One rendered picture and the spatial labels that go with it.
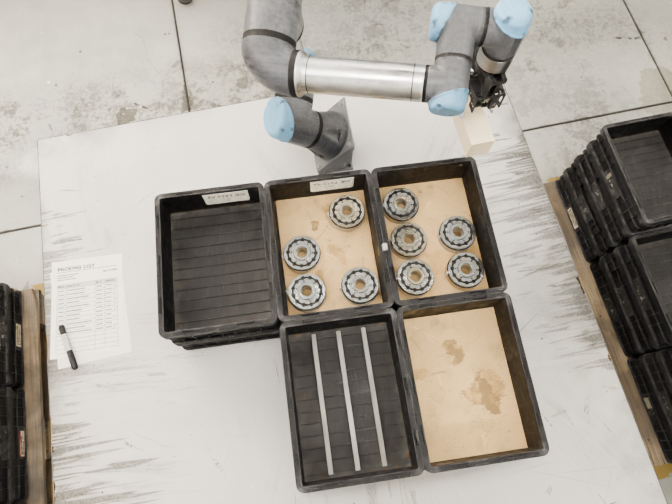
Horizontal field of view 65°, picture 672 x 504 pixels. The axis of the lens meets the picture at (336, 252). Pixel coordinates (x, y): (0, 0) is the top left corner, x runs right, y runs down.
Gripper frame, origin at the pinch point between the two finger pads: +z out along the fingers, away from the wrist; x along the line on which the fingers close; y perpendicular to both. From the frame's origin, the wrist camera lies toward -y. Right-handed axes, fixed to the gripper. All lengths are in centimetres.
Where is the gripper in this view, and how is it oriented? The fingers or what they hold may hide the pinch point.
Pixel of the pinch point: (467, 106)
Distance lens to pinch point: 144.5
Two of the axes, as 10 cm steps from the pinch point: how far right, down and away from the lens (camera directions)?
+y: 2.2, 9.2, -3.1
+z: -0.2, 3.2, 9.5
